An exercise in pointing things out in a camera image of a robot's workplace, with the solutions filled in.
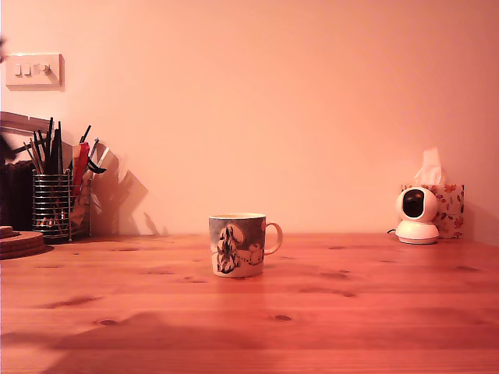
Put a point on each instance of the thin black stick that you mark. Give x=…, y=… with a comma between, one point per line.
x=50, y=128

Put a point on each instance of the black straw-like stick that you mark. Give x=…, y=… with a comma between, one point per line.
x=85, y=132

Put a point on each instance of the shiny metal utensil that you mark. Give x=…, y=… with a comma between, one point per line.
x=104, y=154

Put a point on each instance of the grey metal wall rail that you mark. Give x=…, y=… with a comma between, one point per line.
x=17, y=121

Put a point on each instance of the floral tissue box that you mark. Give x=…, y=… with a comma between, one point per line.
x=454, y=210

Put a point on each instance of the black curved utensil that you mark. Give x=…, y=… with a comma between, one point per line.
x=97, y=170

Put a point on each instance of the white wall switch plate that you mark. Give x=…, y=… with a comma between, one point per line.
x=35, y=78

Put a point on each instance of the cartoon print ceramic mug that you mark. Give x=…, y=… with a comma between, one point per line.
x=236, y=245

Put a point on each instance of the small white round camera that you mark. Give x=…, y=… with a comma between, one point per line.
x=425, y=230

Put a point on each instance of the white paper tissue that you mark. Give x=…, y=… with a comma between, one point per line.
x=430, y=167

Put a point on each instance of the black flat kitchen utensil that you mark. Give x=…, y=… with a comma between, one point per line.
x=56, y=156

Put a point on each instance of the round cork trivet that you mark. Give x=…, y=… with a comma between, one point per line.
x=21, y=246

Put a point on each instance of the red kitchen utensil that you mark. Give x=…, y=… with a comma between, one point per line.
x=82, y=159

